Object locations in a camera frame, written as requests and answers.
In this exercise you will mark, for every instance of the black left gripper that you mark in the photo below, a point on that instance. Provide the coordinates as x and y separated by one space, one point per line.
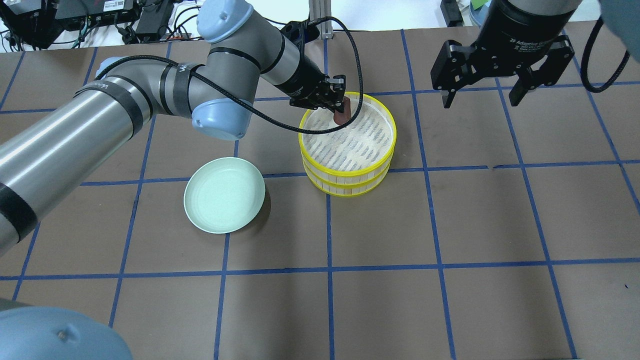
303 80

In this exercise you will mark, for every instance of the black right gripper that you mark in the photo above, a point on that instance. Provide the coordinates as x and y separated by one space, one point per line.
517 31

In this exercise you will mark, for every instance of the brown bun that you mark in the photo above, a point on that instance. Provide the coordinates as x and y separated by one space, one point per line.
343 114

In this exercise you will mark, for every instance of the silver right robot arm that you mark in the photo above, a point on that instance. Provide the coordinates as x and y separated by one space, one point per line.
622 19

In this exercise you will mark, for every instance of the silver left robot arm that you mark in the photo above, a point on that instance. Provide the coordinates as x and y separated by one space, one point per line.
42 165

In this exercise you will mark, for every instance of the light green plate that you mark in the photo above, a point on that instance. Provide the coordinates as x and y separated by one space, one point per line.
224 195

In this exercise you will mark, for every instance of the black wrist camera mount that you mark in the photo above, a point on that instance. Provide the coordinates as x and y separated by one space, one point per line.
300 33

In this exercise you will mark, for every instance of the aluminium frame post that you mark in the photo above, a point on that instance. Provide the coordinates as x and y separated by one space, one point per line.
319 13

